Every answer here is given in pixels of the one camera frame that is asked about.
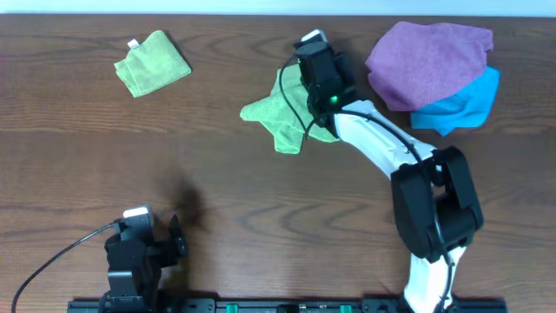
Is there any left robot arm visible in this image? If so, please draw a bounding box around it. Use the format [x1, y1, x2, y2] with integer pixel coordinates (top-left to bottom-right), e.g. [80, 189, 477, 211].
[98, 213, 189, 312]

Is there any purple cloth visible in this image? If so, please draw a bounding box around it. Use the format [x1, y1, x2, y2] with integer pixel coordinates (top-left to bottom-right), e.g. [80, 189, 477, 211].
[365, 22, 493, 111]

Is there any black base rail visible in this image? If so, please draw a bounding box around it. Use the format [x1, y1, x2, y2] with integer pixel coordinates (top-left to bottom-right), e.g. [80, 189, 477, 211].
[66, 297, 508, 313]

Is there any left black cable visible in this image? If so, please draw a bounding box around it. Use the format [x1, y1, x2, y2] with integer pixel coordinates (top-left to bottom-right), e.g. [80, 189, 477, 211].
[10, 222, 121, 313]

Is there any blue cloth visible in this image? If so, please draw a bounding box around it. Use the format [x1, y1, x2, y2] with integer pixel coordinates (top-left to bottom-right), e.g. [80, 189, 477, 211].
[410, 67, 500, 137]

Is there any green microfiber cloth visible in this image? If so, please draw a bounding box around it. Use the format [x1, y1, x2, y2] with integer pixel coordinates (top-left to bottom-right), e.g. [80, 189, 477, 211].
[240, 65, 313, 154]

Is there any right black cable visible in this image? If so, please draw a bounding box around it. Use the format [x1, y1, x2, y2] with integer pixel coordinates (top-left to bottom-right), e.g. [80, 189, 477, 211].
[277, 54, 456, 313]

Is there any folded green cloth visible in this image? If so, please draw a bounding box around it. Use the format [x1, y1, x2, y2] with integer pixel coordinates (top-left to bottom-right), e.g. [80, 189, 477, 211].
[114, 30, 192, 97]

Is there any black cable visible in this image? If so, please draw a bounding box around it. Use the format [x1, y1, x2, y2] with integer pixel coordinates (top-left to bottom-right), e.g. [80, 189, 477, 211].
[277, 54, 456, 313]
[10, 222, 121, 313]

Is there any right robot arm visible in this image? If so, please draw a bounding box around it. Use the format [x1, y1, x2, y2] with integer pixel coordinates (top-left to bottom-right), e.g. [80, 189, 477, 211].
[295, 35, 484, 312]

